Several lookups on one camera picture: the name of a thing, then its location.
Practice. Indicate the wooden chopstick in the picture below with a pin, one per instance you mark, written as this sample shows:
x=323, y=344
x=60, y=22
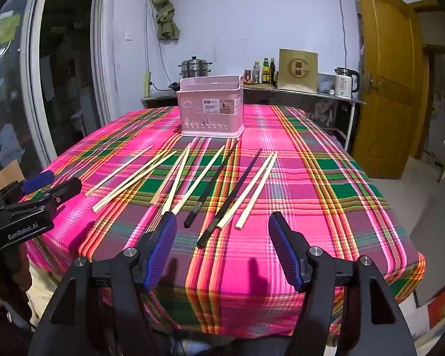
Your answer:
x=257, y=190
x=126, y=184
x=244, y=192
x=148, y=172
x=170, y=175
x=200, y=178
x=178, y=182
x=118, y=171

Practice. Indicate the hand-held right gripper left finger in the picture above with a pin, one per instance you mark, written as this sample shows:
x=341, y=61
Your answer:
x=161, y=246

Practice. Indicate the dark sauce bottle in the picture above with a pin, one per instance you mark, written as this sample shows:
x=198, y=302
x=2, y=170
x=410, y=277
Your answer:
x=272, y=71

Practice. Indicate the yellow power strip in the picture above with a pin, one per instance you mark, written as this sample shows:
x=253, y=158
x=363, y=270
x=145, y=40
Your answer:
x=147, y=83

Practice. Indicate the white window frame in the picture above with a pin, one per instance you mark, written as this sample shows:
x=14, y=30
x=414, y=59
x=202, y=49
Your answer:
x=37, y=81

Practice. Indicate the olive hanging cloth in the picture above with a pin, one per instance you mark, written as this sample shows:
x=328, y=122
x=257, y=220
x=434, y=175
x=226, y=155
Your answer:
x=167, y=18

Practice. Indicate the cardboard sheet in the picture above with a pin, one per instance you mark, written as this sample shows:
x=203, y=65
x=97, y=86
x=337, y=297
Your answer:
x=5, y=178

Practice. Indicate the pink plastic basket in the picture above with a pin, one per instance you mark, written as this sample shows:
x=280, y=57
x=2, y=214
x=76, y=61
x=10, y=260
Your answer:
x=207, y=118

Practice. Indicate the dark red jar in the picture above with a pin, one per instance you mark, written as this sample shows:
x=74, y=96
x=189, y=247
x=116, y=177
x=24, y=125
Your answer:
x=247, y=76

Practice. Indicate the white electric kettle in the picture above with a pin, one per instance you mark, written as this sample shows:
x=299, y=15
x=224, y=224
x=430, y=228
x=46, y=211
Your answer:
x=345, y=83

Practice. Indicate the yellow wooden door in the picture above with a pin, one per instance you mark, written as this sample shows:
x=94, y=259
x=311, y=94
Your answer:
x=389, y=118

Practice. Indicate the brown cardboard box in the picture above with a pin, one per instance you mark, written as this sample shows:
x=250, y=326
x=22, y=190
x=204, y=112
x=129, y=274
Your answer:
x=297, y=70

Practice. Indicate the white wall switch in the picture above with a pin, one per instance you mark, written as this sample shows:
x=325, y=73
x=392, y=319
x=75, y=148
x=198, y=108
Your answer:
x=128, y=35

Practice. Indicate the black induction cooker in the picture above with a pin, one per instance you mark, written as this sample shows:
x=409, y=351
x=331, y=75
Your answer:
x=172, y=87

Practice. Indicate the clear yellow cap bottle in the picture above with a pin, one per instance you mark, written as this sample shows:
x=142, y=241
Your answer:
x=257, y=73

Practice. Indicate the pink plaid tablecloth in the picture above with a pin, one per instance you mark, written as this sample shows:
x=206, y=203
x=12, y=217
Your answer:
x=300, y=193

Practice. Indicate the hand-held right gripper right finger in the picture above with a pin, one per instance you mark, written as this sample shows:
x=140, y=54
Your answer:
x=284, y=252

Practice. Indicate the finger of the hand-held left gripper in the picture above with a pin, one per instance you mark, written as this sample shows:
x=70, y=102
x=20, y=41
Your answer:
x=65, y=190
x=39, y=181

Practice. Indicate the steel steamer pot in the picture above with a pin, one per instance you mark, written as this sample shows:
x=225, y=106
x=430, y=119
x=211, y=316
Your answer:
x=194, y=68

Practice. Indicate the green cap oil bottle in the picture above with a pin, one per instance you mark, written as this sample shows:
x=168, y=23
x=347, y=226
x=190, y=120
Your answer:
x=266, y=71

